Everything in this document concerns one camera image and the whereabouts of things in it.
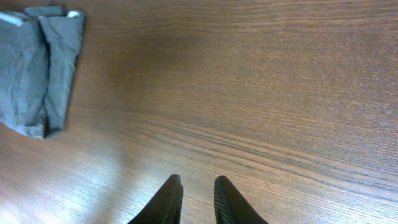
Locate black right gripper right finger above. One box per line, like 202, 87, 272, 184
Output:
214, 175, 268, 224

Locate grey cargo shorts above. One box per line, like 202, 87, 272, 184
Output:
1, 5, 86, 139

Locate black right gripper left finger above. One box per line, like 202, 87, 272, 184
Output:
128, 174, 183, 224

